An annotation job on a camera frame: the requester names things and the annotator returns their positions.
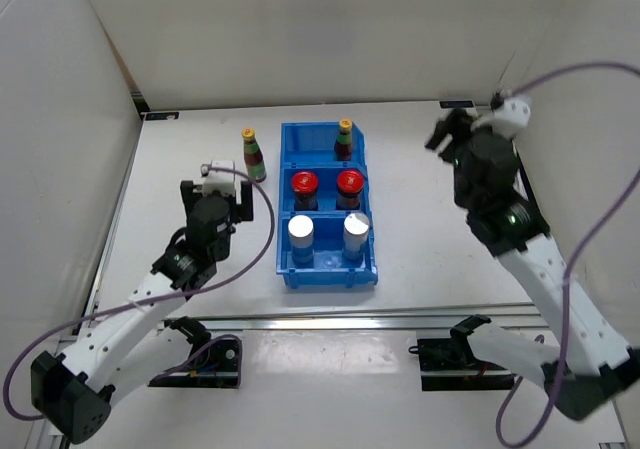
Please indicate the yellow-cap sauce bottle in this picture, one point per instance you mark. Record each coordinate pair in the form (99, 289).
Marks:
(343, 146)
(253, 157)

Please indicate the red-lid chili jar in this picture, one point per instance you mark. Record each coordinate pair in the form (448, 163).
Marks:
(305, 186)
(350, 184)

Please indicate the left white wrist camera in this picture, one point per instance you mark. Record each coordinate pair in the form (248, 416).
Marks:
(218, 177)

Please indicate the blue three-compartment plastic bin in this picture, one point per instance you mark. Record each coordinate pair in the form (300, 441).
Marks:
(309, 146)

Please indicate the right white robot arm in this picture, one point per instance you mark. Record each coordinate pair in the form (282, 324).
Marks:
(592, 363)

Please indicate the right black corner label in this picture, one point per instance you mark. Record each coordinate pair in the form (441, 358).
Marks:
(456, 104)

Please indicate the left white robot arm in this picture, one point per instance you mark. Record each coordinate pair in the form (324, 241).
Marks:
(133, 344)

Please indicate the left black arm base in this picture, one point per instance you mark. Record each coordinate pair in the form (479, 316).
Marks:
(217, 368)

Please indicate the aluminium front rail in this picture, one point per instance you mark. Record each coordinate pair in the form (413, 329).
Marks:
(437, 320)

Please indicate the silver-cap white shaker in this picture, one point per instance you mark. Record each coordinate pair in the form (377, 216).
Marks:
(356, 229)
(301, 238)

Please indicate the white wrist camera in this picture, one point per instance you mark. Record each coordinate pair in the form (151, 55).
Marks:
(509, 119)
(218, 177)

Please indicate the left black corner label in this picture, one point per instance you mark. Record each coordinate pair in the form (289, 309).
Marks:
(161, 116)

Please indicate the aluminium rail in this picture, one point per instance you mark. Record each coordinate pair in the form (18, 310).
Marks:
(520, 189)
(437, 320)

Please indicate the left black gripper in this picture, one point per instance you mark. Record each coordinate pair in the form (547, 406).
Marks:
(239, 212)

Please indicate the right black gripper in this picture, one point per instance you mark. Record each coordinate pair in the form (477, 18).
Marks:
(459, 126)

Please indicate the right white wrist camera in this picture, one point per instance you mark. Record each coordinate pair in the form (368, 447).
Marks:
(509, 119)

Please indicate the aluminium right rail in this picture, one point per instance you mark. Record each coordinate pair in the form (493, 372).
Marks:
(520, 189)

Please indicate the black corner label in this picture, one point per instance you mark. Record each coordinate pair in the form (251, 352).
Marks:
(161, 116)
(456, 104)

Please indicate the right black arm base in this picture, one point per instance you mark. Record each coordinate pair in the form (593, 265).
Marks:
(442, 370)

